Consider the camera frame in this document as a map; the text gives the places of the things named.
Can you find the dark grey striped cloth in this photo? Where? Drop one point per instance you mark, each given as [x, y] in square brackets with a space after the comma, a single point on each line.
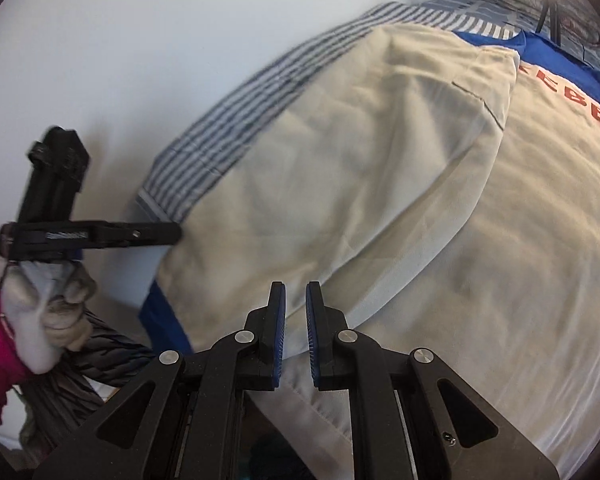
[100, 360]

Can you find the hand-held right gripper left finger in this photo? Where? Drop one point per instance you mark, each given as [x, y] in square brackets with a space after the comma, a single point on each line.
[279, 332]

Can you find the cream and blue shirt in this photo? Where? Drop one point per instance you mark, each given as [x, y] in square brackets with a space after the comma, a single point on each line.
[380, 185]

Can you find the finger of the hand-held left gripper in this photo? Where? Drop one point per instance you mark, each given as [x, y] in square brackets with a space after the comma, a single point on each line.
[140, 233]

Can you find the blue striped blanket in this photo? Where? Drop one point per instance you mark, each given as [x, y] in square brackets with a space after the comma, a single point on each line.
[240, 120]

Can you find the black tripod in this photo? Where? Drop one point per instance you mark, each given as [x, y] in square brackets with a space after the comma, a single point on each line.
[554, 15]

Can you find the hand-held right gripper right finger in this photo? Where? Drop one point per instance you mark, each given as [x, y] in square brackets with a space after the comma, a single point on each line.
[312, 332]

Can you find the person's left hand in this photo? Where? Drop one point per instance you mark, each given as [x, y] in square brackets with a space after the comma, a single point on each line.
[62, 310]

